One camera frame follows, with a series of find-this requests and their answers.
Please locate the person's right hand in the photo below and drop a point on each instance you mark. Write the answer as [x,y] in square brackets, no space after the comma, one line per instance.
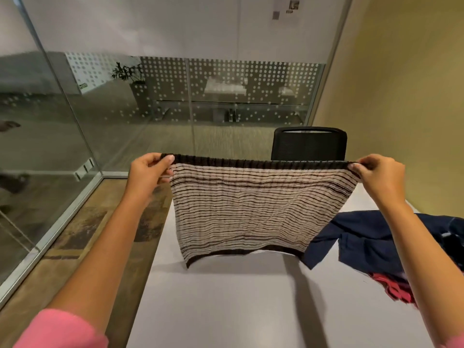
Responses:
[384,181]

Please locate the person's left hand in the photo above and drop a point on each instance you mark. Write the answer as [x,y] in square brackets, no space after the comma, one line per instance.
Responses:
[148,173]

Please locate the navy blue hoodie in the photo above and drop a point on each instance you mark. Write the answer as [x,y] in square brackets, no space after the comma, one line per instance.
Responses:
[362,239]

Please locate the red garment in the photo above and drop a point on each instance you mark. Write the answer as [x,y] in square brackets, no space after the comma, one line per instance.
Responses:
[395,288]

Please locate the striped knit top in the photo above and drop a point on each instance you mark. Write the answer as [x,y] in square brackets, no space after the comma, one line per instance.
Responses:
[253,210]

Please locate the person's right forearm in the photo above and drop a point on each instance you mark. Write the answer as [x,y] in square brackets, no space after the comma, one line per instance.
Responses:
[424,271]

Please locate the person's left forearm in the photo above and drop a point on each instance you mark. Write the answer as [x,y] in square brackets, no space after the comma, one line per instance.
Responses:
[101,260]

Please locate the person's right pink sleeve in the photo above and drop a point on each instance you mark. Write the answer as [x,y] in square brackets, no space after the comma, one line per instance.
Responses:
[457,342]

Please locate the person's pink sleeve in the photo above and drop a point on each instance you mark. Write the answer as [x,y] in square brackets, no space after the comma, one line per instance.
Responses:
[58,331]
[457,342]

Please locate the person's left pink sleeve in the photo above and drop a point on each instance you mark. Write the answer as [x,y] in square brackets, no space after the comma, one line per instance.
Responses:
[58,331]

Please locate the potted green plant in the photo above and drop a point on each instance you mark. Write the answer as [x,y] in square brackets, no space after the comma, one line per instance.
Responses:
[139,92]

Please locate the black mesh office chair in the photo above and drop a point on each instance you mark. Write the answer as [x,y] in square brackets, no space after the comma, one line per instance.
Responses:
[308,146]

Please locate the green white sign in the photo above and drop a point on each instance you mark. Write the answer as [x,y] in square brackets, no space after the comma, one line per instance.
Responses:
[85,86]

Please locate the white background table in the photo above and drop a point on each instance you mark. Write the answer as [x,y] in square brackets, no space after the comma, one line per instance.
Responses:
[224,86]

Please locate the paper notice on glass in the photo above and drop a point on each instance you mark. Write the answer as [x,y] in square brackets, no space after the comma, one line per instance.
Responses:
[286,10]

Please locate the metal glass door bracket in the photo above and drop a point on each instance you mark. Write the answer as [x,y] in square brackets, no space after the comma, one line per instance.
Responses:
[84,169]

